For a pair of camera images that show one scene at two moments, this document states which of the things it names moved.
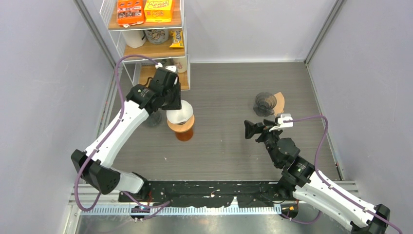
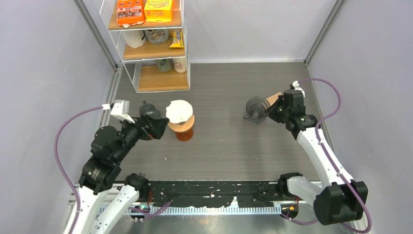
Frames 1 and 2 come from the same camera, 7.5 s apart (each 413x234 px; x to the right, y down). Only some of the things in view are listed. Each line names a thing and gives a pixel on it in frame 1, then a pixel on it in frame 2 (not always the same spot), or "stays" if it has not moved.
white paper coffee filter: [179, 116] stays
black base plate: [202, 193] stays
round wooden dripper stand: [182, 126] stays
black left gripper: [177, 104] → [157, 127]
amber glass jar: [184, 136] stays
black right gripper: [251, 129] → [271, 112]
